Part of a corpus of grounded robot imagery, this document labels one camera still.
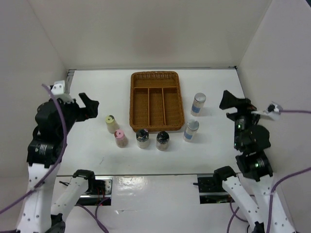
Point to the silver cap jar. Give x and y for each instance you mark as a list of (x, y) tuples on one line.
[(198, 103), (191, 128)]

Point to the yellow cap spice bottle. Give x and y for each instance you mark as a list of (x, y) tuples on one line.
[(111, 124)]

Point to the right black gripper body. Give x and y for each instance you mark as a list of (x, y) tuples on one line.
[(243, 116)]

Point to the black cap bottle right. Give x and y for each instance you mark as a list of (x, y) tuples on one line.
[(162, 140)]

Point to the black cap bottle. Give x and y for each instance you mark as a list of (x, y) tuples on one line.
[(142, 137), (162, 140)]

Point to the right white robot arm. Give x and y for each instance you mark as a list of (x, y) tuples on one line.
[(263, 209)]

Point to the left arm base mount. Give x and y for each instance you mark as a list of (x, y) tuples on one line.
[(100, 194)]

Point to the pink cap spice bottle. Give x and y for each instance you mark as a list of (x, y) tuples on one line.
[(120, 138)]

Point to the brown wicker divided basket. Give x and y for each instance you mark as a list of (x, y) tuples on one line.
[(156, 101)]

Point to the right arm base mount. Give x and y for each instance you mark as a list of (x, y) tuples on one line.
[(210, 192)]

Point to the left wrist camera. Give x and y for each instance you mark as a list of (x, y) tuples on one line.
[(60, 91)]

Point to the black cap bottle left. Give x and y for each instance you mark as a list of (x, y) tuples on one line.
[(142, 137)]

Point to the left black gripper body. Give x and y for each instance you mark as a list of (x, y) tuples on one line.
[(74, 113)]

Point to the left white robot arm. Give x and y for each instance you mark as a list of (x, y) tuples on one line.
[(54, 119)]

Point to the aluminium table rail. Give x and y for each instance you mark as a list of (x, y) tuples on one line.
[(68, 80)]

